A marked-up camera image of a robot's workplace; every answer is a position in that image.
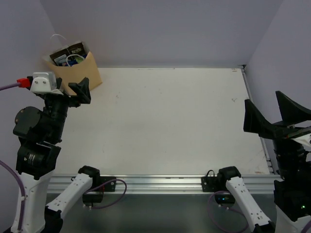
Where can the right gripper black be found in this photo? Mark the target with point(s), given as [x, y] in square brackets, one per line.
[293, 113]

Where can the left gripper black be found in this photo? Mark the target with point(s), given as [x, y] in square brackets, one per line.
[67, 101]

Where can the brown paper bag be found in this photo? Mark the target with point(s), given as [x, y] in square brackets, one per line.
[74, 74]

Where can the brown Kettle chips bag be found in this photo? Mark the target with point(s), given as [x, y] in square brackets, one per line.
[76, 54]

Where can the dark blue snack bag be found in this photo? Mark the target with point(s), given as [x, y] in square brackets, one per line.
[61, 60]

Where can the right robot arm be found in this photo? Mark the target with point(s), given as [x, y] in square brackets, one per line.
[292, 195]

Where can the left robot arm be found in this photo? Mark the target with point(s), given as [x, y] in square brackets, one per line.
[39, 133]

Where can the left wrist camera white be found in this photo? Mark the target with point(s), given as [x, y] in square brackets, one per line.
[44, 83]

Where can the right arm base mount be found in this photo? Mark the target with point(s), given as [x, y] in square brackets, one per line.
[210, 183]

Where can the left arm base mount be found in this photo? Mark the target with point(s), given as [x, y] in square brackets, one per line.
[104, 184]

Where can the aluminium mounting rail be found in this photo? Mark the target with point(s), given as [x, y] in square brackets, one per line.
[189, 184]

